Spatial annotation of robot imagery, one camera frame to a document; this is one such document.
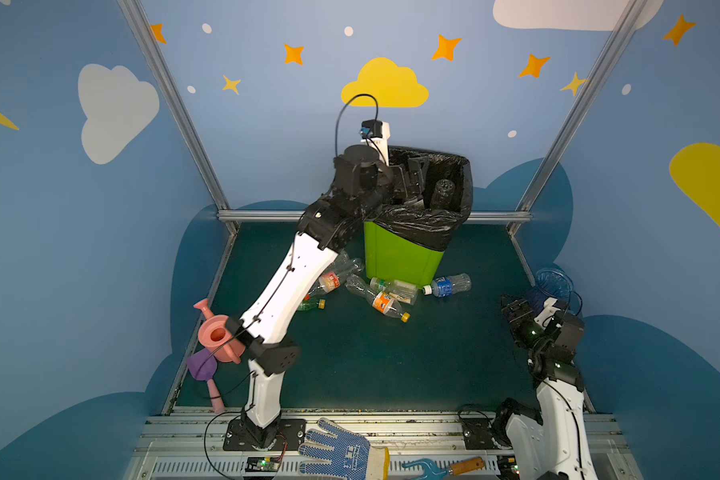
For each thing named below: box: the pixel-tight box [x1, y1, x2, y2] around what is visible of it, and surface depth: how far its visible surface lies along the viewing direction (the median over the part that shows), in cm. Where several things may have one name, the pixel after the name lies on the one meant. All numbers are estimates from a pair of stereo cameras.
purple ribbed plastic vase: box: [535, 268, 575, 306], surface depth 84 cm
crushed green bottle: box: [297, 297, 326, 311], surface depth 99 cm
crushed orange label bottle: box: [345, 274, 411, 323], surface depth 97 cm
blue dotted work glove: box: [298, 417, 391, 480], surface depth 73 cm
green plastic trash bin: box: [364, 222, 445, 288], surface depth 90 cm
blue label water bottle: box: [423, 273, 472, 297], surface depth 101 cm
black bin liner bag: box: [364, 146, 474, 252], surface depth 81 cm
